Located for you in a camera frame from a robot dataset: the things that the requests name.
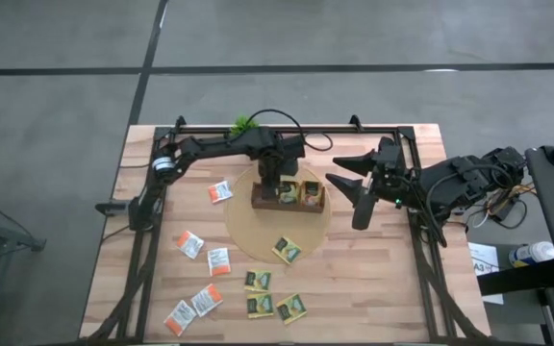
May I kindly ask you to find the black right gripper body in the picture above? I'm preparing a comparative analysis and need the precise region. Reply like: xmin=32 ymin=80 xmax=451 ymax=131
xmin=352 ymin=136 xmax=407 ymax=231

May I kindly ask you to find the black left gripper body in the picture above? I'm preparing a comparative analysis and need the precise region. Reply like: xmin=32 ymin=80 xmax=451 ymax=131
xmin=257 ymin=158 xmax=300 ymax=200

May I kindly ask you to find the yellow green tea packet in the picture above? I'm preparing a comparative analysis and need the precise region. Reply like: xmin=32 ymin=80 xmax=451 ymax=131
xmin=300 ymin=180 xmax=325 ymax=208

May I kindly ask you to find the brown wooden tea organizer box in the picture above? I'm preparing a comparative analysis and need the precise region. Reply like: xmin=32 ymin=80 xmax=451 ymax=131
xmin=251 ymin=180 xmax=327 ymax=214

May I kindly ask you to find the white orange Tazo tea packet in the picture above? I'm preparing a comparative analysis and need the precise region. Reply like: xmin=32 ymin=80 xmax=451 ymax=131
xmin=164 ymin=299 xmax=198 ymax=337
xmin=176 ymin=230 xmax=206 ymax=260
xmin=207 ymin=180 xmax=235 ymax=205
xmin=190 ymin=283 xmax=224 ymax=318
xmin=207 ymin=247 xmax=233 ymax=278

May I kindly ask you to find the small green potted plant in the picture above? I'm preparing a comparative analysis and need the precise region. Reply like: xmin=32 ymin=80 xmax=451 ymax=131
xmin=230 ymin=113 xmax=261 ymax=136

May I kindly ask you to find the round woven straw placemat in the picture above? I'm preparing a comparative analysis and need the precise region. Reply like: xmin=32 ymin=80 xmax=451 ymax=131
xmin=223 ymin=165 xmax=334 ymax=265

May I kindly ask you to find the white paper sheet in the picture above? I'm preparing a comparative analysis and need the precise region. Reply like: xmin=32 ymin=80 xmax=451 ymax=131
xmin=467 ymin=241 xmax=505 ymax=306

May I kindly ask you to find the white bottle blue yellow label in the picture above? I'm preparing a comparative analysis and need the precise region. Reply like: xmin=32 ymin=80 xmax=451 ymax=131
xmin=508 ymin=240 xmax=554 ymax=268

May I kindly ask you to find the grey metal stand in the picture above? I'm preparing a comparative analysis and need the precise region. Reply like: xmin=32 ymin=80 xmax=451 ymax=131
xmin=0 ymin=191 xmax=47 ymax=346

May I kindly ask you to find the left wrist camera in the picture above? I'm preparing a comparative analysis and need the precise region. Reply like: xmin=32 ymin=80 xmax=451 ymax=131
xmin=284 ymin=134 xmax=307 ymax=160

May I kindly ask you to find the black aluminium table frame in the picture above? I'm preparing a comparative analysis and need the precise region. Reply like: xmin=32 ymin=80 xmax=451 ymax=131
xmin=113 ymin=114 xmax=480 ymax=345

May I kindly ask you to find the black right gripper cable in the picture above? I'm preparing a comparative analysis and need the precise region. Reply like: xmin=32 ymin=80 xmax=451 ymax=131
xmin=424 ymin=162 xmax=504 ymax=249

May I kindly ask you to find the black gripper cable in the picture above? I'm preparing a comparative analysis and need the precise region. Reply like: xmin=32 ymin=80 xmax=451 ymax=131
xmin=247 ymin=109 xmax=335 ymax=153
xmin=424 ymin=162 xmax=504 ymax=249

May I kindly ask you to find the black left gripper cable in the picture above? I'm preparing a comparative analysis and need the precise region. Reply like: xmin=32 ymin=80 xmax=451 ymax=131
xmin=247 ymin=109 xmax=335 ymax=153

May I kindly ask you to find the orange yellow cable bundle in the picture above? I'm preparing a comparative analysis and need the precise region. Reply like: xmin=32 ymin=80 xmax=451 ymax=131
xmin=464 ymin=182 xmax=538 ymax=230

